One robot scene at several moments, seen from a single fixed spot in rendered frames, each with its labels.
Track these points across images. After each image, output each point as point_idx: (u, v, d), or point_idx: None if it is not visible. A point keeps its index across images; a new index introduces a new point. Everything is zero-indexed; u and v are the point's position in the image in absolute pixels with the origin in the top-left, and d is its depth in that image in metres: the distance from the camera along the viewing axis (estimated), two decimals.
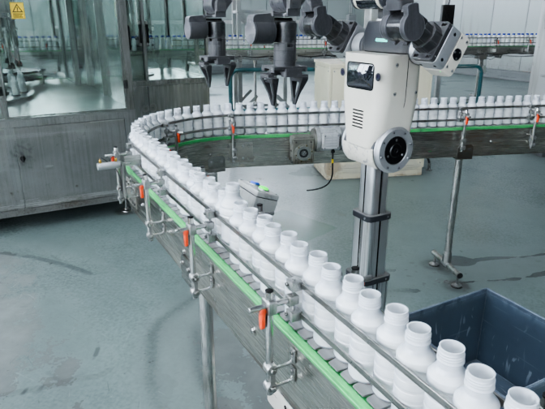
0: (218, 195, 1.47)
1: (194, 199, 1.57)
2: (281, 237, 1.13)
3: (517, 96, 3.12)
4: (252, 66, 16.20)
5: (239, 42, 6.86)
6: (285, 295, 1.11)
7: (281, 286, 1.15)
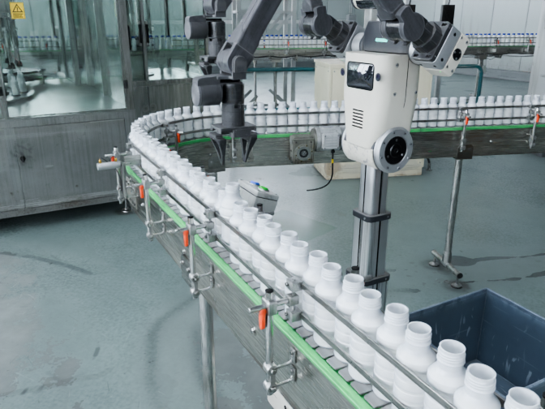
0: (218, 195, 1.47)
1: (194, 199, 1.57)
2: (281, 237, 1.13)
3: (517, 96, 3.12)
4: (252, 66, 16.20)
5: None
6: (285, 295, 1.11)
7: (281, 286, 1.15)
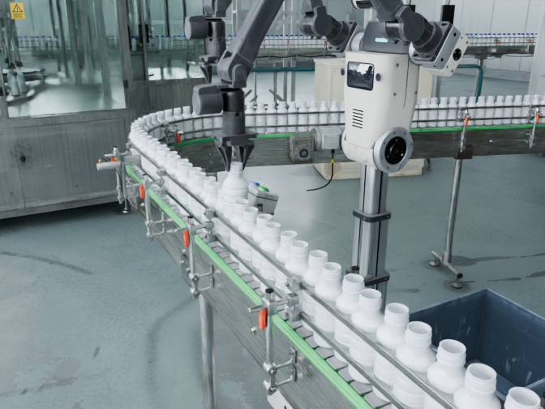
0: (217, 195, 1.47)
1: (194, 199, 1.57)
2: (281, 237, 1.13)
3: (517, 96, 3.12)
4: (252, 66, 16.20)
5: None
6: (285, 295, 1.11)
7: (281, 286, 1.15)
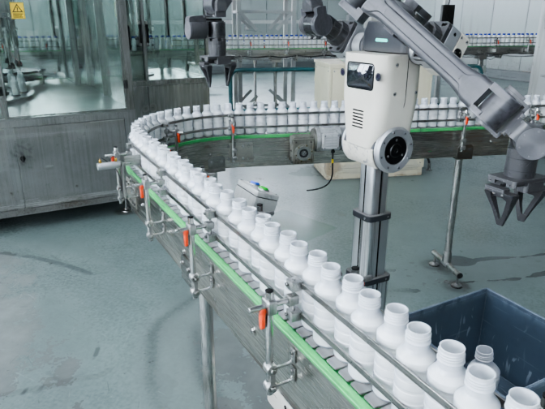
0: (218, 196, 1.46)
1: (193, 199, 1.57)
2: (281, 236, 1.14)
3: None
4: (252, 66, 16.20)
5: (239, 42, 6.86)
6: (285, 295, 1.11)
7: (280, 285, 1.15)
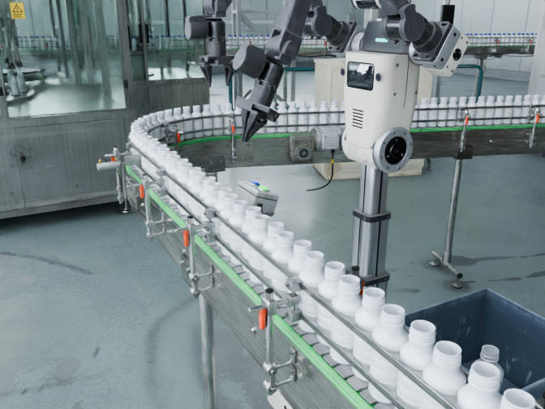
0: (217, 195, 1.47)
1: (193, 198, 1.57)
2: (268, 227, 1.19)
3: (517, 96, 3.12)
4: None
5: (239, 42, 6.86)
6: (275, 286, 1.15)
7: (265, 273, 1.21)
